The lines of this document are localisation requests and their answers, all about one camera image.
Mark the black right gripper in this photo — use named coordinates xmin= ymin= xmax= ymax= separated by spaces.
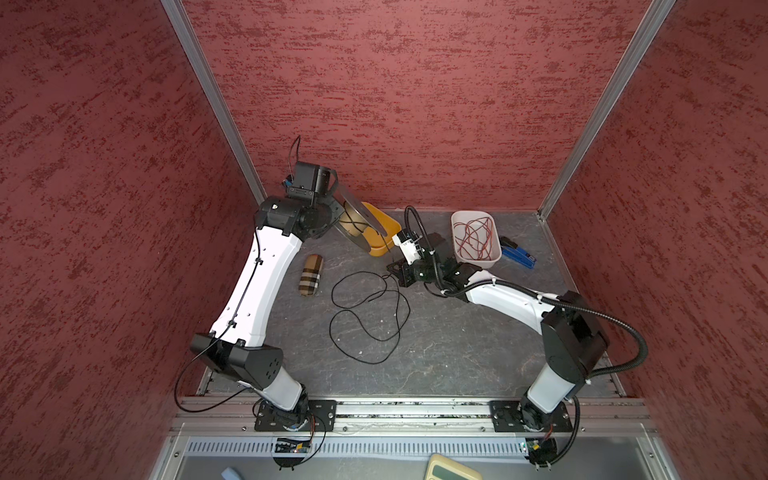
xmin=386 ymin=255 xmax=442 ymax=288

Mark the grey perforated cable spool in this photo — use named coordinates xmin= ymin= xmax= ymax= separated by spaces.
xmin=336 ymin=186 xmax=399 ymax=257

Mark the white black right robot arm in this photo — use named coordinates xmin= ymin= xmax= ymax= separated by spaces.
xmin=387 ymin=259 xmax=608 ymax=431

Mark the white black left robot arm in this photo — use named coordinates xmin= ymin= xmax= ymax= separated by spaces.
xmin=190 ymin=196 xmax=343 ymax=424

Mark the white plastic tray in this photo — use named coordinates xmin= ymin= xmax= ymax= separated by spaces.
xmin=451 ymin=210 xmax=502 ymax=270

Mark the plaid fabric glasses case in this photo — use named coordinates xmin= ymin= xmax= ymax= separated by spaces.
xmin=298 ymin=254 xmax=324 ymax=297

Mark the yellow plastic tub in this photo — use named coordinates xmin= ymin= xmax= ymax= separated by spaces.
xmin=359 ymin=201 xmax=403 ymax=258

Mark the blue stapler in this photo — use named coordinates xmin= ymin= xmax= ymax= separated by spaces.
xmin=499 ymin=236 xmax=537 ymax=269

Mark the beige device at bottom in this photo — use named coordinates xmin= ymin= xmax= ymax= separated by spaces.
xmin=424 ymin=454 xmax=483 ymax=480

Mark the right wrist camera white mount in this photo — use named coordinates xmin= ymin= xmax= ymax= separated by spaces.
xmin=393 ymin=229 xmax=425 ymax=265

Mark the red cable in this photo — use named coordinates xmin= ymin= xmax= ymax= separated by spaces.
xmin=453 ymin=217 xmax=497 ymax=261

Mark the black corrugated cable conduit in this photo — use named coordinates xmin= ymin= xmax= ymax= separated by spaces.
xmin=403 ymin=205 xmax=649 ymax=380

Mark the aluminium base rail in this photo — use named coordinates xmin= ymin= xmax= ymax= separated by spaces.
xmin=167 ymin=397 xmax=658 ymax=462

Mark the aluminium corner post left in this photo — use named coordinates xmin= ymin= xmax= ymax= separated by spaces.
xmin=161 ymin=0 xmax=266 ymax=203

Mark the aluminium corner post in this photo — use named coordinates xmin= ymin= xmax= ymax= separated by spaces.
xmin=537 ymin=0 xmax=676 ymax=223
xmin=161 ymin=0 xmax=266 ymax=203

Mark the aluminium corner post right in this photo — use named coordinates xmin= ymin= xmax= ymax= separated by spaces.
xmin=537 ymin=0 xmax=676 ymax=223

